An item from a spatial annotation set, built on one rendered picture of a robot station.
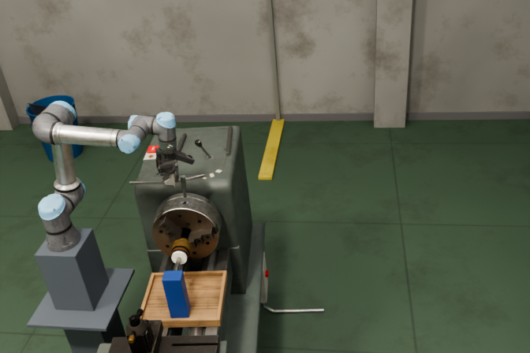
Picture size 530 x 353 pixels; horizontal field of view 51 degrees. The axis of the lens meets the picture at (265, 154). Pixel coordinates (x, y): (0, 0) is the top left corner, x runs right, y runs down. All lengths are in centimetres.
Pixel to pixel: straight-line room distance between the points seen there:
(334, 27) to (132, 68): 209
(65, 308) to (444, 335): 215
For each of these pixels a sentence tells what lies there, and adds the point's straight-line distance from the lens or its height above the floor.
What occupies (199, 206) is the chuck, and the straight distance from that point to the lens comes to 255.
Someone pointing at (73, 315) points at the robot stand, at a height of 75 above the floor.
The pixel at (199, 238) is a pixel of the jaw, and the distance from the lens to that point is 253.
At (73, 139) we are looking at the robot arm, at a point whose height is 167.
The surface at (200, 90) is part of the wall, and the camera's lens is 577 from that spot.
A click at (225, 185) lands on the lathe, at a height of 124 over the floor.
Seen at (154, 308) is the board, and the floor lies 88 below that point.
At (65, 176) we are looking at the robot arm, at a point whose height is 140.
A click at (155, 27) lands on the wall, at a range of 564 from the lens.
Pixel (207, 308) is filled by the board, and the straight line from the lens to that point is 253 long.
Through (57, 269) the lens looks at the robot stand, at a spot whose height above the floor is 102.
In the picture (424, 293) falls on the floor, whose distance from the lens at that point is 382.
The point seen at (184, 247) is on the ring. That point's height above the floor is 111.
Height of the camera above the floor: 270
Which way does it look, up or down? 31 degrees down
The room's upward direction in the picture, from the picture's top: 5 degrees counter-clockwise
